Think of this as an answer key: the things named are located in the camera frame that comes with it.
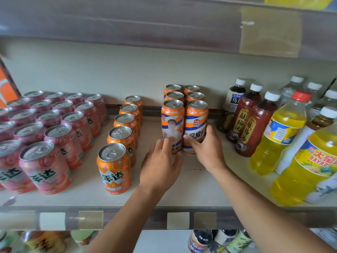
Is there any person's left hand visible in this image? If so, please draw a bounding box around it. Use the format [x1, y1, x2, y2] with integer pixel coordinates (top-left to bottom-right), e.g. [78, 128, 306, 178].
[139, 137, 184, 194]

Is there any person's right hand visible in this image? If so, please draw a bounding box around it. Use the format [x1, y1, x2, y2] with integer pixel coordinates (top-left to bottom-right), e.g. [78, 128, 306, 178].
[183, 124, 227, 174]

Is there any tall orange striped can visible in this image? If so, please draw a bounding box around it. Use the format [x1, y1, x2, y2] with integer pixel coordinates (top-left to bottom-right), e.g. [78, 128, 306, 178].
[183, 100, 209, 155]

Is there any cluster of tall striped cans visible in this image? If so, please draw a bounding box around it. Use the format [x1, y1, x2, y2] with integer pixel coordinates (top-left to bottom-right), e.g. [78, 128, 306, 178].
[161, 84, 206, 155]

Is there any row of red cans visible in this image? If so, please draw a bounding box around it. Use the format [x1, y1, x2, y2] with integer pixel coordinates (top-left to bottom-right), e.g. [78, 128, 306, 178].
[0, 90, 108, 195]

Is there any person's left forearm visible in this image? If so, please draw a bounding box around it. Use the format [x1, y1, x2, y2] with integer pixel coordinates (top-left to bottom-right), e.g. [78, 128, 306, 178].
[84, 184, 169, 253]

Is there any person's right forearm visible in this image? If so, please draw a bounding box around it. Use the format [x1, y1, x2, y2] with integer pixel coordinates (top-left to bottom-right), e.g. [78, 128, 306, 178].
[210, 166, 335, 253]

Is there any row of tall drink bottles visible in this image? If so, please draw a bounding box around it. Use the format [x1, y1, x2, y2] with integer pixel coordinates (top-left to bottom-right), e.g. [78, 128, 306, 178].
[216, 75, 337, 207]

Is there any group of capped tea bottles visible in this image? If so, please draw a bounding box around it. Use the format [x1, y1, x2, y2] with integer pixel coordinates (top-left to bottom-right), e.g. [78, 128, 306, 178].
[187, 229, 253, 253]

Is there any pale green drink bottle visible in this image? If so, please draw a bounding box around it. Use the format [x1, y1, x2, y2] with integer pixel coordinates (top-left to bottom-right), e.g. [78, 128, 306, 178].
[70, 230, 98, 247]

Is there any yellow label tea bottle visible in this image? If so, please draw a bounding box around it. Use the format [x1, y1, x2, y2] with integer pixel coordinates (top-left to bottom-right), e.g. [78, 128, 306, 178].
[22, 230, 70, 253]

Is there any cluster of white milk bottles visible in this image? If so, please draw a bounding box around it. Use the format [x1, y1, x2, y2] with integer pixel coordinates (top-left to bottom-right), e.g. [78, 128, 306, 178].
[0, 230, 21, 253]

